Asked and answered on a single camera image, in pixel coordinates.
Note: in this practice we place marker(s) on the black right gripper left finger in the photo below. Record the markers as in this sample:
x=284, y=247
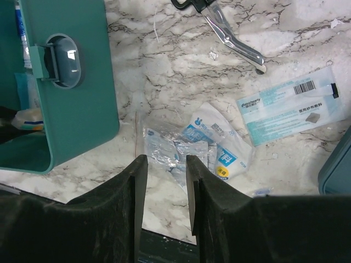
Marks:
x=102, y=225

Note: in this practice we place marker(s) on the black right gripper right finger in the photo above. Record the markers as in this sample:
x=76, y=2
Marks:
x=230, y=226

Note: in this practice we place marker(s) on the small clear blue packet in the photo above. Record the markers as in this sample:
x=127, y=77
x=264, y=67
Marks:
x=261, y=192

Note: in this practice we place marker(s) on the clear bag of wipes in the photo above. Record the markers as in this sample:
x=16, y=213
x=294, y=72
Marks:
x=167, y=148

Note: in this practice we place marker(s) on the teal divided tray insert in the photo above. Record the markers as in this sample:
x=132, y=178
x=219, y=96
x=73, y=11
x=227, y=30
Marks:
x=334, y=176

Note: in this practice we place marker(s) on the green white glove packet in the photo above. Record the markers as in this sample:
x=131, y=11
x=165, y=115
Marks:
x=30, y=119

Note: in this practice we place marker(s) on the clear blue gauze packet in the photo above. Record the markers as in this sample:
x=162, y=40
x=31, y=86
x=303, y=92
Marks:
x=26, y=83

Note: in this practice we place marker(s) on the teal plastic medicine box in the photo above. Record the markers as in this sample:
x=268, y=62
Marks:
x=71, y=64

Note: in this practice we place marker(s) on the black handled scissors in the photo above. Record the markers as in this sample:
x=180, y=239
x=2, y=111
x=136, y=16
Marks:
x=214, y=16

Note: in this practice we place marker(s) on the white blue wipes packet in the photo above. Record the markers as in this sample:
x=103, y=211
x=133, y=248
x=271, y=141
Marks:
x=234, y=155

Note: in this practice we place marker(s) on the blue white dressing packet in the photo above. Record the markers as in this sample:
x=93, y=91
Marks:
x=304, y=103

